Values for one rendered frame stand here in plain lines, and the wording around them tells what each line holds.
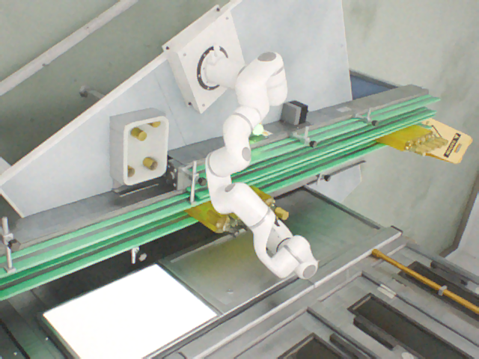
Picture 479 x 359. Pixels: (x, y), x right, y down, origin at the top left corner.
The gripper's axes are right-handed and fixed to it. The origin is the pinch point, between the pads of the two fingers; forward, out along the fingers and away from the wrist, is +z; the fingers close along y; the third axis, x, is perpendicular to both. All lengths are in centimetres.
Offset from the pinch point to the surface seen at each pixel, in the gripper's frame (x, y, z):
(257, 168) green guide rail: -14.2, 5.9, 28.6
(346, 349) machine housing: -3, -17, -48
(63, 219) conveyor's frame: 64, 6, 16
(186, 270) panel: 28.1, -12.9, 0.3
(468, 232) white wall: -536, -278, 247
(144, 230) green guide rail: 37.9, -3.7, 14.9
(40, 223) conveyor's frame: 71, 6, 16
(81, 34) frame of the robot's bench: 38, 45, 88
